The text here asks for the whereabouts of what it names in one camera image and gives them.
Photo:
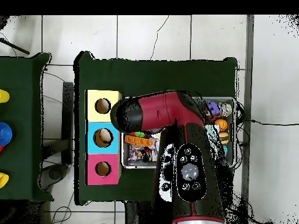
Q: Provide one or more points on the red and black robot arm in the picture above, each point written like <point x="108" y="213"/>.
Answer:
<point x="159" y="112"/>

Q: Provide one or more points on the wooden box with three holes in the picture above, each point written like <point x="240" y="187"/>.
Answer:
<point x="100" y="158"/>

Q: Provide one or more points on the orange plastic tray block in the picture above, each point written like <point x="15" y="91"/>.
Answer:
<point x="138" y="139"/>

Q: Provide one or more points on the green cloth table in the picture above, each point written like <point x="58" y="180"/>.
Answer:
<point x="23" y="116"/>
<point x="154" y="79"/>

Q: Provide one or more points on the blue building block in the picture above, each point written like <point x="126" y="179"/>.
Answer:
<point x="214" y="108"/>

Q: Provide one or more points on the small orange basketball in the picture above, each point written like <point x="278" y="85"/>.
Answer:
<point x="221" y="124"/>

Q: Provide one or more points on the toy burger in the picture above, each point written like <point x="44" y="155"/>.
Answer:
<point x="224" y="137"/>

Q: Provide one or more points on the black floor stand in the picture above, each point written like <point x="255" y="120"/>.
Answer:
<point x="67" y="116"/>

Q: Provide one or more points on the blue round cap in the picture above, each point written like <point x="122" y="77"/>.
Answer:
<point x="4" y="134"/>

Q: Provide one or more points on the yellow cone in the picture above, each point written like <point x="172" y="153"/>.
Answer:
<point x="3" y="96"/>
<point x="3" y="180"/>

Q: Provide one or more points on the black rod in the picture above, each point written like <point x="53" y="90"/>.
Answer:
<point x="14" y="46"/>

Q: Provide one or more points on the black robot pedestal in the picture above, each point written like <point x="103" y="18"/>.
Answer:
<point x="138" y="214"/>

